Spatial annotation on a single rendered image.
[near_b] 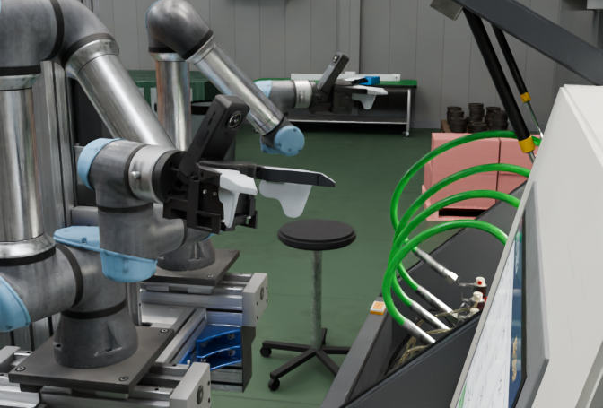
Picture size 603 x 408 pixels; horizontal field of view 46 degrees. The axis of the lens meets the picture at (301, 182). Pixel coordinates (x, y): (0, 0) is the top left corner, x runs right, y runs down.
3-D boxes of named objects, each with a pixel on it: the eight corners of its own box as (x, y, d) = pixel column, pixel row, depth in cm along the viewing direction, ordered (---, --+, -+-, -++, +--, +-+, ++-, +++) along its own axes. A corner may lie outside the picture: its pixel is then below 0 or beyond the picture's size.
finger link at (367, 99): (386, 109, 191) (353, 106, 194) (388, 88, 189) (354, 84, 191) (383, 112, 188) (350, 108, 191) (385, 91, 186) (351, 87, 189)
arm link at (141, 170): (172, 144, 95) (126, 144, 89) (197, 148, 93) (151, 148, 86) (170, 199, 96) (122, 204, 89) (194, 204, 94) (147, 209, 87)
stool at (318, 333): (380, 343, 363) (383, 213, 347) (374, 400, 309) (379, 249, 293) (268, 336, 371) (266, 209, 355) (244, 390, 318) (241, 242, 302)
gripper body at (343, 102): (345, 107, 199) (304, 108, 196) (346, 76, 196) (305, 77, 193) (353, 114, 192) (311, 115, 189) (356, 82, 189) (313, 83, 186)
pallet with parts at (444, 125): (504, 131, 1045) (506, 99, 1034) (514, 147, 916) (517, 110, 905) (440, 130, 1061) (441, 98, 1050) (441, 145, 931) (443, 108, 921)
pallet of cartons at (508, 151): (422, 195, 665) (424, 124, 650) (551, 202, 643) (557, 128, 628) (418, 220, 586) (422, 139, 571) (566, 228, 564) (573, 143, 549)
